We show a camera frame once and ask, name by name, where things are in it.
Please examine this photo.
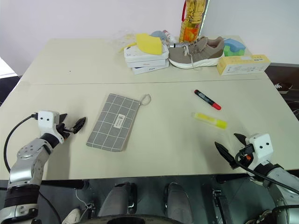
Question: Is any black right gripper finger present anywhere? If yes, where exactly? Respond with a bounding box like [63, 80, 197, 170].
[214, 141, 237, 169]
[234, 133, 246, 147]

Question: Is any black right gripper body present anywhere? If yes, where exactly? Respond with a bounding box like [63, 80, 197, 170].
[234, 143, 255, 169]

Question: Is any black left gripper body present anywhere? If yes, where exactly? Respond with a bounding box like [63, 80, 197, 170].
[55, 114, 75, 141]

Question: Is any grey checked fabric pencil case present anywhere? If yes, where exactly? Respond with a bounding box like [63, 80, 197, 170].
[85, 93, 153, 152]

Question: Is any yellow highlighter pen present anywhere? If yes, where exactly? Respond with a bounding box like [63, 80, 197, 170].
[191, 112, 228, 130]

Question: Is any red black marker pen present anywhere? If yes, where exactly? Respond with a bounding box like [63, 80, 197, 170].
[193, 89, 222, 111]

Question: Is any dark shoe on floor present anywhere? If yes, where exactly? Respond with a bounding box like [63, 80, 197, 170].
[274, 82, 294, 94]

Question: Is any grey rounded robot leg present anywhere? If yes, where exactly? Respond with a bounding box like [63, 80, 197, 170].
[164, 182, 195, 224]
[97, 182, 138, 218]

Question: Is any yellow white cardboard box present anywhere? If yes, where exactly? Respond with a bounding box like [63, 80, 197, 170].
[216, 54, 272, 76]

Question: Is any white board at edge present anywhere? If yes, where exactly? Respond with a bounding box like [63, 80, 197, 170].
[0, 56, 19, 78]

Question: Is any white shoe on floor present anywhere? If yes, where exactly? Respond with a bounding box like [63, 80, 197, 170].
[61, 208, 82, 224]

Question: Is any large white flat box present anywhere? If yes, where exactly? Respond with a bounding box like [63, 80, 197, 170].
[123, 43, 170, 63]

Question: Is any blue green toy block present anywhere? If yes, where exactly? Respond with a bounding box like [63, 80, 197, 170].
[223, 38, 247, 57]

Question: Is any beige sneaker with white sole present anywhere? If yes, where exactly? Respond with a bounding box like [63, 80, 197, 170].
[168, 35, 226, 70]

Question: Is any yellow sponge cloth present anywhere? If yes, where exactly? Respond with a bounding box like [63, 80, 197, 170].
[135, 33, 163, 56]

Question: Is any dark rounded robot torso rim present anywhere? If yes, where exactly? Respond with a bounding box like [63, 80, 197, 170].
[85, 213, 189, 224]

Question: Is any silver cylindrical object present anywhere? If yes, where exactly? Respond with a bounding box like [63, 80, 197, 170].
[169, 42, 190, 49]

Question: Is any blue grey plush toy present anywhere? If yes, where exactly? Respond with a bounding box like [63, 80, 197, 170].
[150, 30, 168, 43]

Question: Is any cooking oil bottle yellow label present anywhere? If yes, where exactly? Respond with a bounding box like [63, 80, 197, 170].
[179, 0, 209, 44]

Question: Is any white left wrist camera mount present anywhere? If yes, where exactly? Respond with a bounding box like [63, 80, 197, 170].
[37, 110, 64, 144]

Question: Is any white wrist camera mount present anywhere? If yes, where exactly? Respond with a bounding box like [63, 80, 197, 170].
[244, 133, 274, 171]
[37, 110, 64, 144]

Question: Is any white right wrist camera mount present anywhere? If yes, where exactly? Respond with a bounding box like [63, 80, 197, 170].
[244, 133, 274, 171]

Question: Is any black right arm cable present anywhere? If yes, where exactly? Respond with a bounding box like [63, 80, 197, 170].
[234, 151, 299, 195]

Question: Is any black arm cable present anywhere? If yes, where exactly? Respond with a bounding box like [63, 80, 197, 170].
[3, 112, 39, 173]
[234, 151, 299, 195]

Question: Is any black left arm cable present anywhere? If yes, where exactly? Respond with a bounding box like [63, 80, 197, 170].
[3, 112, 39, 173]

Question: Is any black table frame bar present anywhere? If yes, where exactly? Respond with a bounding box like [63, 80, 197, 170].
[0, 179, 90, 190]

